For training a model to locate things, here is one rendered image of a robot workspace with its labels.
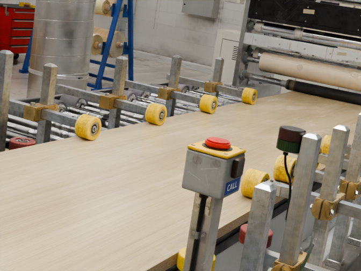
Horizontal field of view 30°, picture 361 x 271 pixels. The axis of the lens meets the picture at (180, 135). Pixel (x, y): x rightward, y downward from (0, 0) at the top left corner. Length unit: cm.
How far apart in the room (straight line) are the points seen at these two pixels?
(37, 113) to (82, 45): 307
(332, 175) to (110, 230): 60
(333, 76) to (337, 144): 241
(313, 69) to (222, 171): 320
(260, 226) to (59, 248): 41
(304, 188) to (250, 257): 27
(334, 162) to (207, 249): 76
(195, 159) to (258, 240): 34
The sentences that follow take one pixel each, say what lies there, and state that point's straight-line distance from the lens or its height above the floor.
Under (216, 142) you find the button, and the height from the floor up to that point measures 123.
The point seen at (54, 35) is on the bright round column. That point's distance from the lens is 536.
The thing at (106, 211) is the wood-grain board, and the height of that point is 90.
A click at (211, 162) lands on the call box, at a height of 121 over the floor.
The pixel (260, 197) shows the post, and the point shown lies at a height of 109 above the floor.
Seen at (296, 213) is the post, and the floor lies 99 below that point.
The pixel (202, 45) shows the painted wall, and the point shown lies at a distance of 1180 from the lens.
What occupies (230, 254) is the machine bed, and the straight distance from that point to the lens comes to 183.
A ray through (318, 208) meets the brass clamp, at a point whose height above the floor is 95.
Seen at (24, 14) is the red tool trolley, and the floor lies 71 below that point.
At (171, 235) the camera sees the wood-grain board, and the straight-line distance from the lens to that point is 155.
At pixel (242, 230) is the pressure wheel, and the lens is 164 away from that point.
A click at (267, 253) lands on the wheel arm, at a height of 86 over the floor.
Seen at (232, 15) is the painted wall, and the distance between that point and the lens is 1153.
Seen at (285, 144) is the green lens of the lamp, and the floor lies 114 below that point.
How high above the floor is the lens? 146
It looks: 13 degrees down
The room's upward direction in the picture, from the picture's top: 9 degrees clockwise
